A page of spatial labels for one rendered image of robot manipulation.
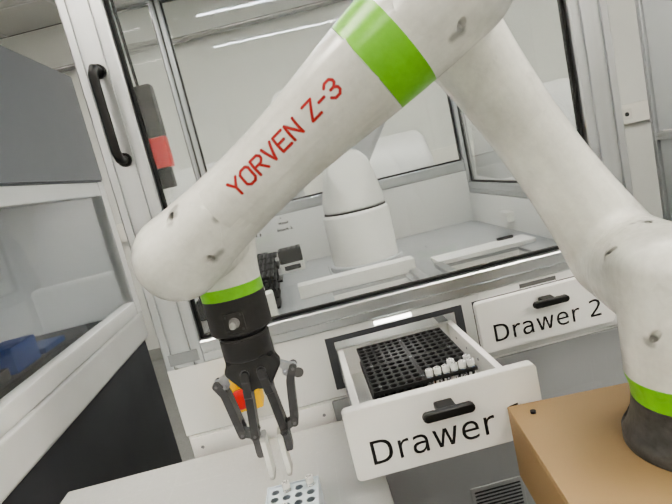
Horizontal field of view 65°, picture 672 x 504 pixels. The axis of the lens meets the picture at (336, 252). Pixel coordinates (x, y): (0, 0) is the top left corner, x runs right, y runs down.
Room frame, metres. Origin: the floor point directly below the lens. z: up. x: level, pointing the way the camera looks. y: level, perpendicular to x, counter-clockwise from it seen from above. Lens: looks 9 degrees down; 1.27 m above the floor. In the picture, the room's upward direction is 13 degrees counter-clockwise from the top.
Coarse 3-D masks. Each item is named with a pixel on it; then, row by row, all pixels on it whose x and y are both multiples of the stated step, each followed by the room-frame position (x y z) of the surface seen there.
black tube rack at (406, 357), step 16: (416, 336) 1.01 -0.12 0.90; (432, 336) 0.99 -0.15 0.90; (368, 352) 0.98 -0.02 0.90; (384, 352) 0.96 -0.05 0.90; (400, 352) 0.95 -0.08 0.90; (416, 352) 0.93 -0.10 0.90; (432, 352) 0.91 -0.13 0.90; (448, 352) 0.89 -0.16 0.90; (368, 368) 0.90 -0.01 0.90; (384, 368) 0.89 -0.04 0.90; (400, 368) 0.87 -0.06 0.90; (416, 368) 0.85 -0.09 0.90; (432, 368) 0.84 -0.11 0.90; (368, 384) 0.90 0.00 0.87; (384, 384) 0.83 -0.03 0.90
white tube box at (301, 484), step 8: (304, 480) 0.77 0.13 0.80; (272, 488) 0.77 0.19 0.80; (280, 488) 0.77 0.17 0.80; (296, 488) 0.76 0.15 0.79; (304, 488) 0.75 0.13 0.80; (312, 488) 0.75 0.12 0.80; (320, 488) 0.76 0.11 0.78; (272, 496) 0.75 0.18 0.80; (280, 496) 0.74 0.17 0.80; (288, 496) 0.74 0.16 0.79; (296, 496) 0.74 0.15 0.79; (304, 496) 0.73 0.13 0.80; (312, 496) 0.73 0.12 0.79; (320, 496) 0.73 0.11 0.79
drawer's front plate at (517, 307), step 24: (528, 288) 1.05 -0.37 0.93; (552, 288) 1.04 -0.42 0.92; (576, 288) 1.04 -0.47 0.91; (480, 312) 1.03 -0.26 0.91; (504, 312) 1.03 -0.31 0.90; (528, 312) 1.04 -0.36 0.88; (552, 312) 1.04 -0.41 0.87; (576, 312) 1.04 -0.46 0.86; (600, 312) 1.05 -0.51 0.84; (480, 336) 1.04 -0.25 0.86; (504, 336) 1.03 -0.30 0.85; (528, 336) 1.04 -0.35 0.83; (552, 336) 1.04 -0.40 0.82
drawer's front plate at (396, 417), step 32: (448, 384) 0.71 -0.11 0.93; (480, 384) 0.71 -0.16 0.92; (512, 384) 0.71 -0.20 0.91; (352, 416) 0.70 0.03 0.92; (384, 416) 0.70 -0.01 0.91; (416, 416) 0.70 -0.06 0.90; (480, 416) 0.71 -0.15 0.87; (352, 448) 0.70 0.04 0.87; (384, 448) 0.70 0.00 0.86; (448, 448) 0.70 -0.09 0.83; (480, 448) 0.71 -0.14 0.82
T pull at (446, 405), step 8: (440, 400) 0.70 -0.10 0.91; (448, 400) 0.70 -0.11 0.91; (440, 408) 0.68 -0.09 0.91; (448, 408) 0.67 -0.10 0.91; (456, 408) 0.67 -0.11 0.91; (464, 408) 0.67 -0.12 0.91; (472, 408) 0.67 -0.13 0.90; (424, 416) 0.67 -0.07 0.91; (432, 416) 0.67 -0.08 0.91; (440, 416) 0.67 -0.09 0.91; (448, 416) 0.67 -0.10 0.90
